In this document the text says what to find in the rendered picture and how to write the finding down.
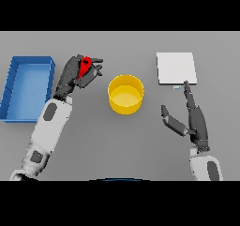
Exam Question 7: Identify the blue tray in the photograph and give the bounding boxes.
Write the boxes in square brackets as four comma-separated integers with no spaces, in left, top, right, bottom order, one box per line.
[0,55,56,124]

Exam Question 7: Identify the red beaker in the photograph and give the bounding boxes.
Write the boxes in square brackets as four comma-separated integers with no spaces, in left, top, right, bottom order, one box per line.
[76,56,94,81]

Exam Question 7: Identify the yellow bowl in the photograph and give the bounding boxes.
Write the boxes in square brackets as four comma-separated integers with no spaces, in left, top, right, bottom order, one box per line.
[107,74,145,115]

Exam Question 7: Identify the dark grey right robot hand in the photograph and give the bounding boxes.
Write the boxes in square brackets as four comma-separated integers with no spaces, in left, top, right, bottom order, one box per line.
[160,80,211,154]

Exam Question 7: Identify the pale square scale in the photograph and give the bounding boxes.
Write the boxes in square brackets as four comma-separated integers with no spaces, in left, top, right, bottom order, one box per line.
[156,52,199,86]

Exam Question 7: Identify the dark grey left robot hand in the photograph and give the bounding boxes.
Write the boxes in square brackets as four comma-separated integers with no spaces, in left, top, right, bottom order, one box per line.
[52,53,104,102]

